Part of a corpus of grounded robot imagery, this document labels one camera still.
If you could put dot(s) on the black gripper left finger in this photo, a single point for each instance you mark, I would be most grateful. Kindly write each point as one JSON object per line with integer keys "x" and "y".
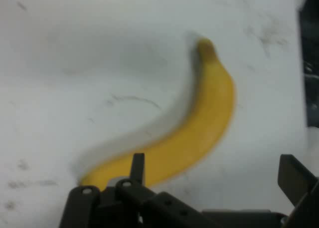
{"x": 119, "y": 203}

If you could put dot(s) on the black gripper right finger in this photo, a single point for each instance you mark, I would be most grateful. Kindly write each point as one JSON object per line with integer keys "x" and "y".
{"x": 299, "y": 183}

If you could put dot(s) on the yellow banana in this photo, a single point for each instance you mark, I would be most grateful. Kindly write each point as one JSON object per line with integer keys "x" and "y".
{"x": 194, "y": 128}

